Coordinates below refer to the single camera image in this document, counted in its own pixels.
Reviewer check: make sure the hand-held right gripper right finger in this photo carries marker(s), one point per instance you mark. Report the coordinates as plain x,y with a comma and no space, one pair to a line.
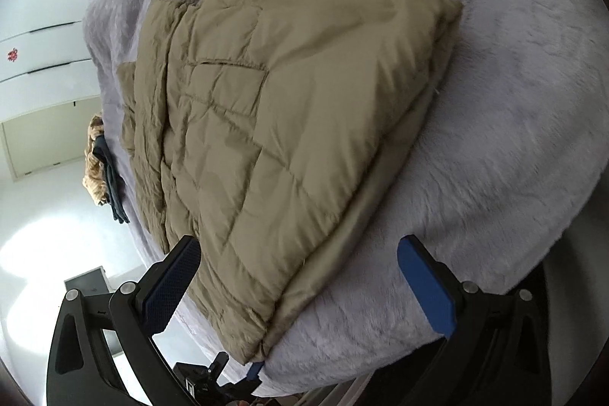
423,287

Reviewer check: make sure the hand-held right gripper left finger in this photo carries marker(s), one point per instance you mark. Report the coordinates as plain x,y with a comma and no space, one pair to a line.
173,287

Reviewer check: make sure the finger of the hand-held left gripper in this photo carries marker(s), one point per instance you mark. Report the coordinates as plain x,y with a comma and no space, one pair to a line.
255,371
220,363

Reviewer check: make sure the khaki puffer jacket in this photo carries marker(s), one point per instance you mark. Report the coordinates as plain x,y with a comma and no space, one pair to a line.
285,125

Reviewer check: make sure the dark teal garment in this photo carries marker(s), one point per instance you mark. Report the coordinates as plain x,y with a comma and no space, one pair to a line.
114,196

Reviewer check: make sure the beige striped garment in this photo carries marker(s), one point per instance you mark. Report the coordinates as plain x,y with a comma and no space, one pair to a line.
93,177

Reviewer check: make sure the purple plush blanket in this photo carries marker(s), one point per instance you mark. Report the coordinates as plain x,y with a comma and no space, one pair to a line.
499,149

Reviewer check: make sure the white door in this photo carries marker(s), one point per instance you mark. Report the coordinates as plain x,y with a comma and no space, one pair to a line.
43,139

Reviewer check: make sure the white wardrobe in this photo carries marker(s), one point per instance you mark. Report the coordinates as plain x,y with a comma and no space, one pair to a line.
43,6

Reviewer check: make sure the wall-mounted television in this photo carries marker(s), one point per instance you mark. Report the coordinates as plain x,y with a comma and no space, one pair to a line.
85,280

